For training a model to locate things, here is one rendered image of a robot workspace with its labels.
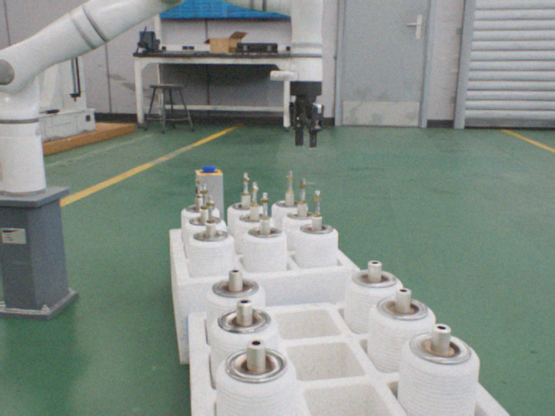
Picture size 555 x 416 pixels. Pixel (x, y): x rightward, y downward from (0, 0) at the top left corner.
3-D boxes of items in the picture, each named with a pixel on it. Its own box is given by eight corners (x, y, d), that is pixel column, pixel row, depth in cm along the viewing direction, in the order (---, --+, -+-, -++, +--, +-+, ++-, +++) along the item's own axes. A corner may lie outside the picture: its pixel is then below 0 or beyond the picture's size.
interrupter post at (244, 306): (236, 328, 74) (236, 305, 73) (234, 319, 76) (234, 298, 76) (253, 326, 74) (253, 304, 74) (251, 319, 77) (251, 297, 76)
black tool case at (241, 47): (238, 54, 570) (238, 43, 568) (278, 54, 570) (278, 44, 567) (236, 53, 537) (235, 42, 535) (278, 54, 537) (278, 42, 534)
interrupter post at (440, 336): (434, 356, 67) (437, 333, 66) (426, 347, 69) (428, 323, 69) (453, 355, 67) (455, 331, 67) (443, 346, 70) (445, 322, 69)
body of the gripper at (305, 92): (329, 78, 120) (328, 120, 122) (311, 78, 128) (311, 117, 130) (299, 78, 117) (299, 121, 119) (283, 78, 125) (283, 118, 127)
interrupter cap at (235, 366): (227, 389, 60) (227, 384, 60) (221, 354, 67) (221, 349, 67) (293, 382, 61) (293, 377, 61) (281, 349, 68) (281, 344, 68)
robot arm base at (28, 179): (-5, 196, 127) (-14, 123, 123) (20, 187, 136) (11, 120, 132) (32, 197, 126) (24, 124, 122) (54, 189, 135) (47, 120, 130)
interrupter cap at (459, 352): (424, 370, 64) (425, 364, 64) (399, 339, 71) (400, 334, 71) (483, 364, 66) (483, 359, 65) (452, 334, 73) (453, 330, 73)
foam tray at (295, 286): (180, 365, 111) (177, 284, 106) (172, 291, 148) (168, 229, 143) (357, 344, 120) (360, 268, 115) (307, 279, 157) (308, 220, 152)
